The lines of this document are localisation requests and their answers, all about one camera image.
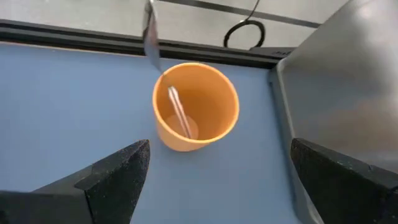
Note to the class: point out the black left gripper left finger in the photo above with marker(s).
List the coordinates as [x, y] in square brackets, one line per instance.
[93, 193]

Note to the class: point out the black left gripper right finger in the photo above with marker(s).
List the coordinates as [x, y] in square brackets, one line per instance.
[348, 186]

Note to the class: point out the silver four-slot toaster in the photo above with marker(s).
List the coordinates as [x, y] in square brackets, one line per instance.
[342, 77]

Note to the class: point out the orange plastic cup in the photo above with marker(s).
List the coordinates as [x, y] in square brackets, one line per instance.
[214, 105]

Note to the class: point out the silver metal utensil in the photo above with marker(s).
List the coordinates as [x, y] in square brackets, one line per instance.
[151, 40]

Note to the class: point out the black table frame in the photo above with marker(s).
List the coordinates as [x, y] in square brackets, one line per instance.
[77, 39]

